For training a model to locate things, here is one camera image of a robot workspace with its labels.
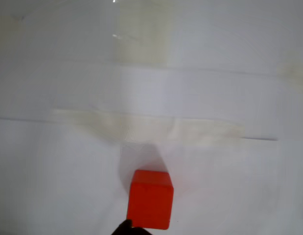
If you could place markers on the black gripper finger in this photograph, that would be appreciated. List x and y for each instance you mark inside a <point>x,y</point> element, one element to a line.
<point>128,228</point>

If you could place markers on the red cube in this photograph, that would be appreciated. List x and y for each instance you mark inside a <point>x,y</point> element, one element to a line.
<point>150,200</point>

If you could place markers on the white paper sheet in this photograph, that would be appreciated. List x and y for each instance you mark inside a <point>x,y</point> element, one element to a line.
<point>68,183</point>

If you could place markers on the clear tape strip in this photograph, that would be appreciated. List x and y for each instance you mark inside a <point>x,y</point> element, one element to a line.
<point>153,127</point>

